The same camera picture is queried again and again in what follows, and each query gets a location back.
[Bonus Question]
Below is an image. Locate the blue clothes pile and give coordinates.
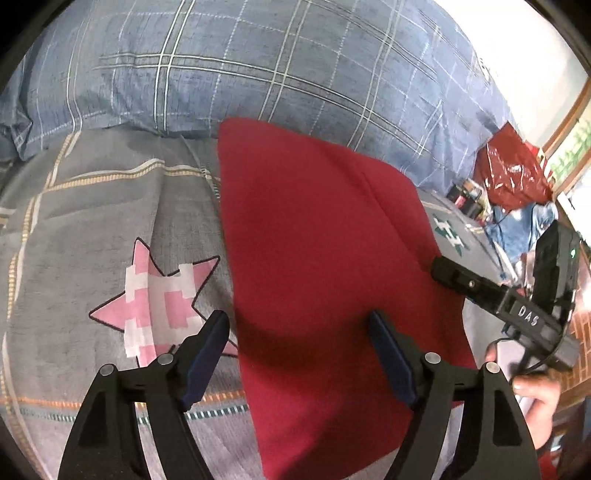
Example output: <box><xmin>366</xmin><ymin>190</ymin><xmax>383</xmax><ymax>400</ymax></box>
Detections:
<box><xmin>485</xmin><ymin>202</ymin><xmax>558</xmax><ymax>264</ymax></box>

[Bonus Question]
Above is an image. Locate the grey patterned bed sheet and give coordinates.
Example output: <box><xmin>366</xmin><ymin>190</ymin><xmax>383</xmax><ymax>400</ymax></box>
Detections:
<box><xmin>1</xmin><ymin>127</ymin><xmax>501</xmax><ymax>479</ymax></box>

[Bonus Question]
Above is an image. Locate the red plastic bag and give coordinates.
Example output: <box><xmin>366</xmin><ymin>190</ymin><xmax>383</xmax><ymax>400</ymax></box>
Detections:
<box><xmin>473</xmin><ymin>122</ymin><xmax>552</xmax><ymax>212</ymax></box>

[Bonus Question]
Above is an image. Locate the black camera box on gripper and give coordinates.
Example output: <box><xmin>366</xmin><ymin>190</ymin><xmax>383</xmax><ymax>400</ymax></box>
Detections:
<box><xmin>532</xmin><ymin>220</ymin><xmax>580</xmax><ymax>314</ymax></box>

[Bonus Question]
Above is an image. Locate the small dark jar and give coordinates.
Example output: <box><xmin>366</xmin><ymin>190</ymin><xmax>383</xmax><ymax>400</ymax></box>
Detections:
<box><xmin>446</xmin><ymin>179</ymin><xmax>485</xmax><ymax>220</ymax></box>

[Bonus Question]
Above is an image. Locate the blue plaid pillow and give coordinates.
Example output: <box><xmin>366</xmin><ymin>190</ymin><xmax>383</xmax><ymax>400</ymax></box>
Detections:
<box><xmin>1</xmin><ymin>1</ymin><xmax>512</xmax><ymax>192</ymax></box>

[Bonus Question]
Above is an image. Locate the red fleece garment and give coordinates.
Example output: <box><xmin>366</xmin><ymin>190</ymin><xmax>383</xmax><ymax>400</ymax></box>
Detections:
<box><xmin>217</xmin><ymin>118</ymin><xmax>475</xmax><ymax>479</ymax></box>

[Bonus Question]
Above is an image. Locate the person's right hand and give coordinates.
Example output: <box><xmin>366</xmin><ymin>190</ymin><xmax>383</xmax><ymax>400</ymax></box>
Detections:
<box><xmin>484</xmin><ymin>343</ymin><xmax>562</xmax><ymax>451</ymax></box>

